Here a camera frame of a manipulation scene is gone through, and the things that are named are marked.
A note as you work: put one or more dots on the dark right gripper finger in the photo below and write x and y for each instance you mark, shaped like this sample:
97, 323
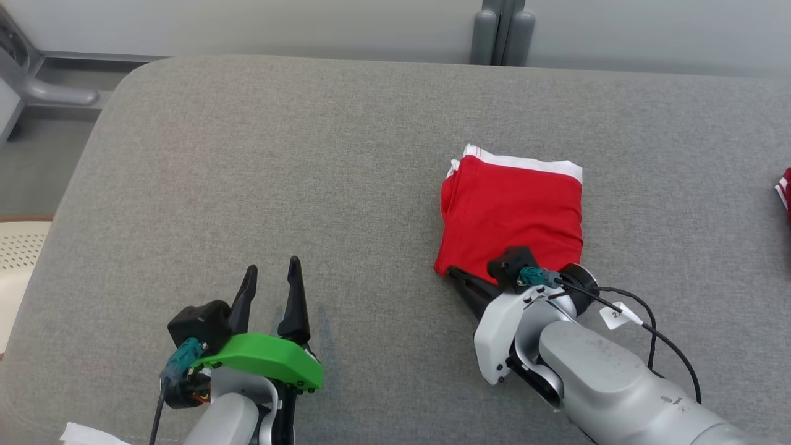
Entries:
473, 281
479, 306

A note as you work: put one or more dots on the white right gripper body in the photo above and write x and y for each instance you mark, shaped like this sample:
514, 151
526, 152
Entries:
500, 334

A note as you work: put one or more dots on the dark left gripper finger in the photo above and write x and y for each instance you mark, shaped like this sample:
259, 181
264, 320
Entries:
244, 303
295, 309

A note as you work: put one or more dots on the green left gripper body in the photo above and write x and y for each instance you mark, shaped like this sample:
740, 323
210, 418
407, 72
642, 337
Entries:
272, 358

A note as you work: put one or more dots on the red shorts with white waistband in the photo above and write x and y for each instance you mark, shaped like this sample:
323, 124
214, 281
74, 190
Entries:
513, 210

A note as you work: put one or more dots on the red shirt with white sleeves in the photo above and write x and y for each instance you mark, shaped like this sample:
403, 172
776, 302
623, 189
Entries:
786, 191

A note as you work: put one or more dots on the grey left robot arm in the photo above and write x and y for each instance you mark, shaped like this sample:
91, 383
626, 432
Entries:
222, 420

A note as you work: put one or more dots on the cream perforated laundry basket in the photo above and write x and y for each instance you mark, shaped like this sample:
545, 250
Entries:
18, 259

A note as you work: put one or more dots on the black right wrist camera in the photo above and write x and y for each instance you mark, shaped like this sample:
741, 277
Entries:
510, 266

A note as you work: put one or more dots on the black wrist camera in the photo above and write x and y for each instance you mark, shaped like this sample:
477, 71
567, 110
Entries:
510, 266
198, 321

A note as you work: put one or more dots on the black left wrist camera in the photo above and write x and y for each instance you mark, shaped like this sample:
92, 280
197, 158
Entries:
198, 321

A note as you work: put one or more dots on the teal right camera connector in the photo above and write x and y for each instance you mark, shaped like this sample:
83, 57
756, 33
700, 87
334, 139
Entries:
534, 277

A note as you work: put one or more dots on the teal camera connector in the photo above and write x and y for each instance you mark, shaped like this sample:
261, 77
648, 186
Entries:
534, 277
182, 358

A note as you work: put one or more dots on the teal left camera connector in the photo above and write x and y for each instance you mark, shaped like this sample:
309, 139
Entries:
182, 358

